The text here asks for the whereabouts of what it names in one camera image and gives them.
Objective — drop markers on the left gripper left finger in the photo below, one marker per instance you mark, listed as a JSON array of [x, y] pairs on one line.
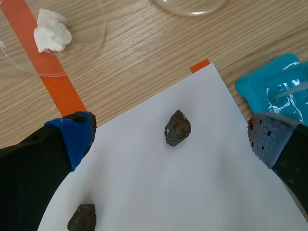
[[36, 163]]

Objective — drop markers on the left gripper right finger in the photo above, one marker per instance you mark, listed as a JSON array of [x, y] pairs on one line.
[[284, 154]]

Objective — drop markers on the white mineral lump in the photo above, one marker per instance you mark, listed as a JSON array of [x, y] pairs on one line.
[[51, 32]]

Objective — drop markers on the turquoise rack with round holes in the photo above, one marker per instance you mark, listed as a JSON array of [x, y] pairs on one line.
[[269, 89]]

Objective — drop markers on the small dark stone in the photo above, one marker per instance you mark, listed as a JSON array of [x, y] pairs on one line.
[[178, 128], [83, 218]]

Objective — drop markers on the white sheet of paper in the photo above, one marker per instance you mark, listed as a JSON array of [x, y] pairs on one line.
[[173, 163]]

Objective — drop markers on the clear glass dish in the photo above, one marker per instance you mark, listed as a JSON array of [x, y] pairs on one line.
[[79, 48], [190, 8]]

